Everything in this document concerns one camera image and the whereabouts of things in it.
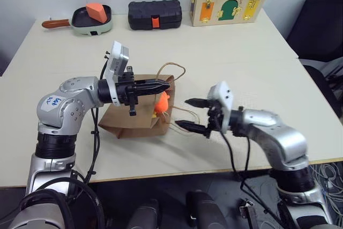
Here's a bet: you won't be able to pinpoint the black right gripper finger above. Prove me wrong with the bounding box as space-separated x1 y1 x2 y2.
174 120 211 138
184 98 210 108

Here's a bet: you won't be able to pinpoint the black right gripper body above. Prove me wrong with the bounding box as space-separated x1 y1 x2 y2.
205 100 224 139

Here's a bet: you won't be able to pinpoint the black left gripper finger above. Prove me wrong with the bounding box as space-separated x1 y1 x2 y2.
133 78 172 90
135 86 172 97

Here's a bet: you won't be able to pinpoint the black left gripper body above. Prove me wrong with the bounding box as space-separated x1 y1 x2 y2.
115 65 140 117

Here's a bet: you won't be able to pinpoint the orange plush toy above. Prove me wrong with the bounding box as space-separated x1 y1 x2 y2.
155 91 171 115

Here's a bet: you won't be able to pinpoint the brown paper bag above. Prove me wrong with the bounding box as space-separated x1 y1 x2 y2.
98 74 176 139

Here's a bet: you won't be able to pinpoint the black plastic tool case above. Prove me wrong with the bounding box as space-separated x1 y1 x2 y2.
127 0 183 31

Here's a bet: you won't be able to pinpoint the dark rounded shape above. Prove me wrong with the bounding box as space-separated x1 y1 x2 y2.
185 189 229 229
125 198 160 229

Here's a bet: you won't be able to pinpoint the orange wedge toy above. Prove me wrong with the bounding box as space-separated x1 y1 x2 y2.
85 2 109 24

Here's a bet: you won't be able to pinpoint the black office chair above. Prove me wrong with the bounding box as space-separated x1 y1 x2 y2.
286 0 343 119

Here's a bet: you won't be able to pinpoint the twine bag handle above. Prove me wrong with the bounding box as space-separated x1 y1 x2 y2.
156 63 187 82
163 105 208 135

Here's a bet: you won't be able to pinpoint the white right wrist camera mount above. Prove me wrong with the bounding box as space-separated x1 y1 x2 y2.
206 80 233 134

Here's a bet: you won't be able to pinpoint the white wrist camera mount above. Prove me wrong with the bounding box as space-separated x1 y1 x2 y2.
103 40 131 106
206 80 233 134

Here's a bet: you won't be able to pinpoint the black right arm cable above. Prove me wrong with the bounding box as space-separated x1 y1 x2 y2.
221 131 285 229

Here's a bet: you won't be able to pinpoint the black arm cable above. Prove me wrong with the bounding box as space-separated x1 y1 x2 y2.
221 131 285 229
0 105 107 229

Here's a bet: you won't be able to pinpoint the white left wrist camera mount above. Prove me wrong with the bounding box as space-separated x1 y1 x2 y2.
103 40 131 106

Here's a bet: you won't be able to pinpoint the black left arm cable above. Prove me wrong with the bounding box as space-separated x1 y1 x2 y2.
0 105 107 229

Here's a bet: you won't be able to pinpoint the green pan with brown handle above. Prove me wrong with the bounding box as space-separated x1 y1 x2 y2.
41 4 114 37

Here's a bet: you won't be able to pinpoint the small black bracket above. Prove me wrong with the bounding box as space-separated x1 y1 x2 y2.
239 197 259 229

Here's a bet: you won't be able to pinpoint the white wire bundle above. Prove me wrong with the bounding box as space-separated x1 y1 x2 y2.
307 161 343 229

